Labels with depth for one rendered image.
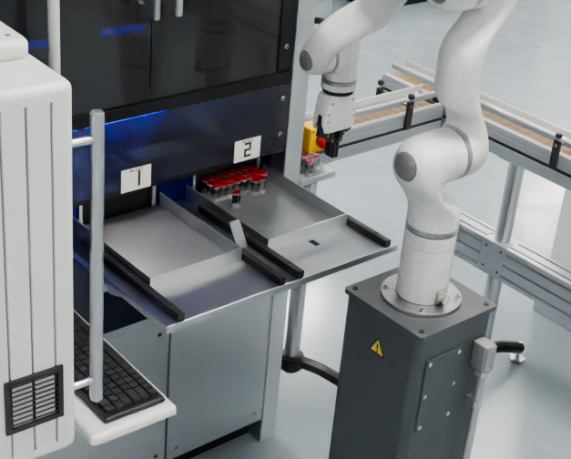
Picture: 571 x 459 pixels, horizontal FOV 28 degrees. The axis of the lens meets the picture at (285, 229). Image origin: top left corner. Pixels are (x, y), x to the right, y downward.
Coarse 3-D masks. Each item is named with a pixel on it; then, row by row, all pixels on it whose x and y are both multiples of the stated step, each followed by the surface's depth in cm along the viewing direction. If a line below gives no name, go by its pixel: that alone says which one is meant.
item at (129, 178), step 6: (132, 168) 272; (138, 168) 274; (144, 168) 275; (150, 168) 276; (126, 174) 272; (132, 174) 273; (144, 174) 275; (150, 174) 277; (126, 180) 272; (132, 180) 274; (144, 180) 276; (150, 180) 278; (126, 186) 273; (132, 186) 274; (138, 186) 276; (144, 186) 277
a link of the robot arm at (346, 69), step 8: (360, 40) 265; (344, 48) 263; (352, 48) 264; (360, 48) 267; (344, 56) 263; (352, 56) 265; (336, 64) 263; (344, 64) 264; (352, 64) 266; (336, 72) 265; (344, 72) 266; (352, 72) 267; (328, 80) 268; (336, 80) 267; (344, 80) 267; (352, 80) 268
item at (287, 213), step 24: (264, 168) 312; (192, 192) 296; (288, 192) 306; (240, 216) 291; (264, 216) 292; (288, 216) 293; (312, 216) 295; (336, 216) 293; (264, 240) 276; (288, 240) 280
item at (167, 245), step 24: (120, 216) 286; (144, 216) 287; (168, 216) 288; (192, 216) 283; (120, 240) 275; (144, 240) 276; (168, 240) 277; (192, 240) 278; (216, 240) 277; (144, 264) 266; (168, 264) 267; (192, 264) 262; (216, 264) 267
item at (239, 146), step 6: (252, 138) 294; (258, 138) 295; (240, 144) 292; (252, 144) 295; (258, 144) 296; (234, 150) 292; (240, 150) 293; (252, 150) 296; (258, 150) 297; (234, 156) 292; (240, 156) 294; (252, 156) 297; (258, 156) 298; (234, 162) 293
